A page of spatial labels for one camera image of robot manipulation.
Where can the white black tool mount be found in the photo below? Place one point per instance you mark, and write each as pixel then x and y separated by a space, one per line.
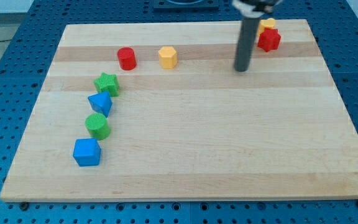
pixel 255 8

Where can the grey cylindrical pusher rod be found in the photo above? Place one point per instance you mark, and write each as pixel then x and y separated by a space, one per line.
pixel 245 43

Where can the yellow heart block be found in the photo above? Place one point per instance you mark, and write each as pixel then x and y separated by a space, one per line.
pixel 266 24

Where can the yellow hexagon block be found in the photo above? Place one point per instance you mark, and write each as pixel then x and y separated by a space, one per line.
pixel 167 56

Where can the red star block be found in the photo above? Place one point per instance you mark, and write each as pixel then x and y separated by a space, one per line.
pixel 269 40

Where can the red cylinder block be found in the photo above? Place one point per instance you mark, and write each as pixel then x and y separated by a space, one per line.
pixel 126 58

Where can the wooden board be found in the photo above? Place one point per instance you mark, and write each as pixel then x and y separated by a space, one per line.
pixel 200 131

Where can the green star block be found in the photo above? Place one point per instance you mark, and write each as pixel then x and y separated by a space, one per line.
pixel 107 82

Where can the blue triangle block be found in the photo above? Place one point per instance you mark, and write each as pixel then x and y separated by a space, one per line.
pixel 101 103

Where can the green cylinder block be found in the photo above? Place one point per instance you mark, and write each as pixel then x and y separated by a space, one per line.
pixel 97 126

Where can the blue cube block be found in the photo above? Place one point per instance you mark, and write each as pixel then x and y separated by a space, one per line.
pixel 87 152

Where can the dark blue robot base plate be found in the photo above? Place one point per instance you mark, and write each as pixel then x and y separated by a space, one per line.
pixel 164 5

